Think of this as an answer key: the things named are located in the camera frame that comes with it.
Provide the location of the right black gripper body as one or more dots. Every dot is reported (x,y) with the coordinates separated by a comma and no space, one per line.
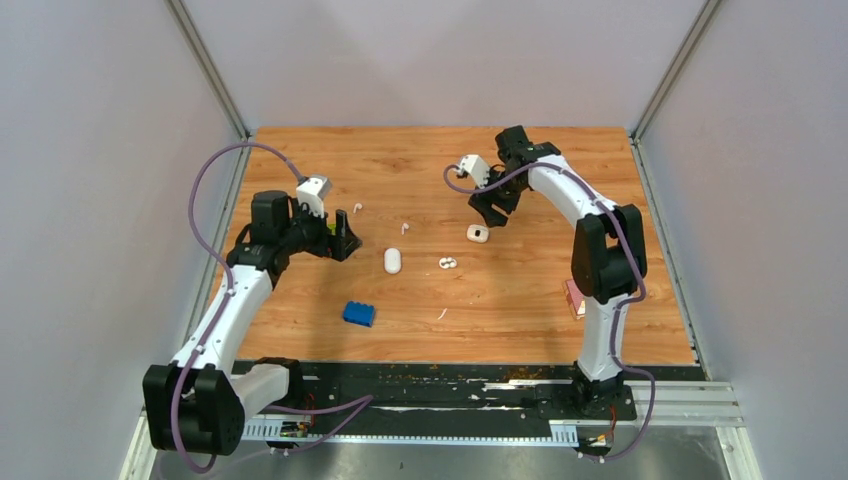
(507,193)

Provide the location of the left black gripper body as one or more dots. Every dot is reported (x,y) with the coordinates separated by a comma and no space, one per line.
(308,233)

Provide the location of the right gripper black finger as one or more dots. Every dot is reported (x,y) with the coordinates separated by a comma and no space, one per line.
(495,218)
(483,207)

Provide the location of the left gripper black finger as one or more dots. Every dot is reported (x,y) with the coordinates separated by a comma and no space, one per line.
(341,247)
(342,232)

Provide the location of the white earbud charging case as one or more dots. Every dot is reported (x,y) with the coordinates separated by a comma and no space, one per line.
(477,233)

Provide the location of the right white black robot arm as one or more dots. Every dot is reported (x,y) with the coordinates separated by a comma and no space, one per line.
(608,260)

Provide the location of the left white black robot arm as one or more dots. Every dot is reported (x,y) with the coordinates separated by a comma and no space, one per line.
(194,404)

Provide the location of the white oval pill case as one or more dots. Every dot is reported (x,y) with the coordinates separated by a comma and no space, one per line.
(392,261)

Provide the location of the white eartips cluster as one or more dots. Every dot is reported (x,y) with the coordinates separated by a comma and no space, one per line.
(447,263)

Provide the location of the blue toy brick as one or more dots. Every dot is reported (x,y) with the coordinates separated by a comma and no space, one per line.
(358,313)

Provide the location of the red card box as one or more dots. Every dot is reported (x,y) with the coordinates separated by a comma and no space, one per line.
(575,299)

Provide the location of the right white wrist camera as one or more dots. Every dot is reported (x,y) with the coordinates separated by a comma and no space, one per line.
(475,167)

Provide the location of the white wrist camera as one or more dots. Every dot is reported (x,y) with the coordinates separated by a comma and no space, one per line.
(311,192)
(475,167)

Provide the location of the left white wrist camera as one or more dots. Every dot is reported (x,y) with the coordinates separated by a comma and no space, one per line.
(311,192)

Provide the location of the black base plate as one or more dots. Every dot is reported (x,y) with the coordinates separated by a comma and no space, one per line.
(452,401)

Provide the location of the aluminium rail frame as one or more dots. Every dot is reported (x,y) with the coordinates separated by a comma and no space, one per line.
(696,431)

